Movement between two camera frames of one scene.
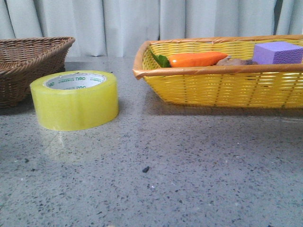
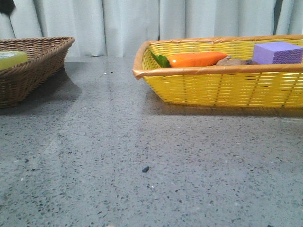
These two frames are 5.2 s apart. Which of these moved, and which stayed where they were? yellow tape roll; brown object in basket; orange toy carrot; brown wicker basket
Moved: yellow tape roll
Stayed: brown wicker basket; brown object in basket; orange toy carrot
